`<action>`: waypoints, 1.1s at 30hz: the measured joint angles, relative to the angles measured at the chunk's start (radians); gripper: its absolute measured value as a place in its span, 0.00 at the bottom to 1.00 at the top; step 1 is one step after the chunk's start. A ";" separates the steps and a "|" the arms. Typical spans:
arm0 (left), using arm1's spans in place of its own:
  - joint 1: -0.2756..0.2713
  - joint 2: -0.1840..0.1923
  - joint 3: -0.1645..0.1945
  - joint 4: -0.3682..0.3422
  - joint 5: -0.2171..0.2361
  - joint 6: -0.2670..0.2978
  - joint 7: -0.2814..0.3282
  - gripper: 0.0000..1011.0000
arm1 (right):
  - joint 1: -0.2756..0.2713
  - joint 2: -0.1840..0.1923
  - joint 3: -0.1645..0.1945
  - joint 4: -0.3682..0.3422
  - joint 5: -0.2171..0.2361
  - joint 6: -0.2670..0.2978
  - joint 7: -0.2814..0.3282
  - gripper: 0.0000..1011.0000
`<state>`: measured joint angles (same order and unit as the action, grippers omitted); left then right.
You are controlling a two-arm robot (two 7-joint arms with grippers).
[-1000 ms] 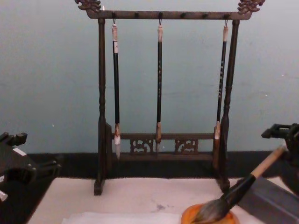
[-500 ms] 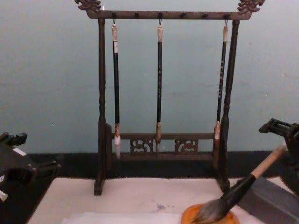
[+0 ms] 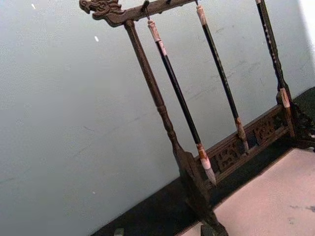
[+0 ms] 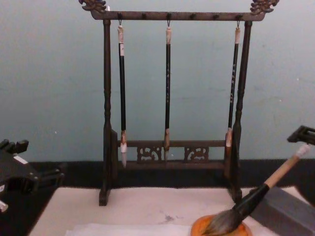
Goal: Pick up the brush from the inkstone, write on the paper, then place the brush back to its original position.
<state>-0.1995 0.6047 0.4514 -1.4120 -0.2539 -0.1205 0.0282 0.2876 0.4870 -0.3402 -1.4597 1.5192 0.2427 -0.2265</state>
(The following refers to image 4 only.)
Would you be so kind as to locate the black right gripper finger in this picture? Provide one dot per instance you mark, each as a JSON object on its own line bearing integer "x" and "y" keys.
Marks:
{"x": 301, "y": 136}

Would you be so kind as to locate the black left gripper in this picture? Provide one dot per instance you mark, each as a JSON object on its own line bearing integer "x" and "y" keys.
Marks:
{"x": 14, "y": 172}

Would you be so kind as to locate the black table cloth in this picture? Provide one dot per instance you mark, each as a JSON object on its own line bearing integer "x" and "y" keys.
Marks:
{"x": 78, "y": 174}

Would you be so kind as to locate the grey rectangular block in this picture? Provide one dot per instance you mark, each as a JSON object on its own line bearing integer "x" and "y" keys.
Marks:
{"x": 283, "y": 209}

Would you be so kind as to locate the hanging brush with white lettering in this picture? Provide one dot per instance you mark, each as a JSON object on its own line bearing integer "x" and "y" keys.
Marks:
{"x": 232, "y": 98}

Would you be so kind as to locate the dark wooden brush rack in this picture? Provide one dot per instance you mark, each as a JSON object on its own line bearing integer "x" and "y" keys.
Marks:
{"x": 107, "y": 98}

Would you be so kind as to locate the hanging brush with white label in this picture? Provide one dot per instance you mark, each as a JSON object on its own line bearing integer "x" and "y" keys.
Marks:
{"x": 122, "y": 98}

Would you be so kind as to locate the white paper sheet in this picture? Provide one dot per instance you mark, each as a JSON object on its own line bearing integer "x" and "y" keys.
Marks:
{"x": 123, "y": 229}

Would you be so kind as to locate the white felt mat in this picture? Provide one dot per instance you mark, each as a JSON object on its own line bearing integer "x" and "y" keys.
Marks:
{"x": 147, "y": 204}

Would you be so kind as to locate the orange round ink dish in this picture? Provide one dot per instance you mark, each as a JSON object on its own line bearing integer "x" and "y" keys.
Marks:
{"x": 197, "y": 227}

